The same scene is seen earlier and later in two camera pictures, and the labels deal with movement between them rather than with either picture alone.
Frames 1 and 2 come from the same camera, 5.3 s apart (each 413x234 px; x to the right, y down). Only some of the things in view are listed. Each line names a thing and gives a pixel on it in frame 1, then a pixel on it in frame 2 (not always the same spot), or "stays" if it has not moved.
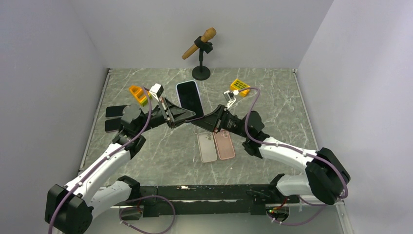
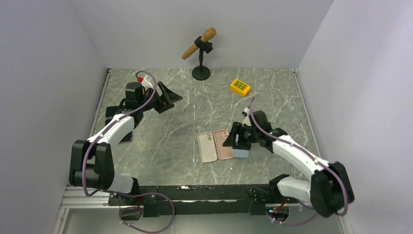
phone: x=189 y=97 to x=240 y=153
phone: x=224 y=145 stays
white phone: x=207 y=146 stays
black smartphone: x=115 y=110 stays
